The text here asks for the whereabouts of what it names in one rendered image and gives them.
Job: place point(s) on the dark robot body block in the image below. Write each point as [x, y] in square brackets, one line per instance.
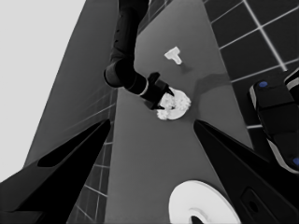
[274, 109]

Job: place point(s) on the large thick white disc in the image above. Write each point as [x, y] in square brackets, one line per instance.
[193, 196]

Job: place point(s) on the small white T-shaped piece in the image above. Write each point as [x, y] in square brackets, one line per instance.
[173, 54]

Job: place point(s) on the small white toothed gear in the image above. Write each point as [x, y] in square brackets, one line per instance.
[168, 101]

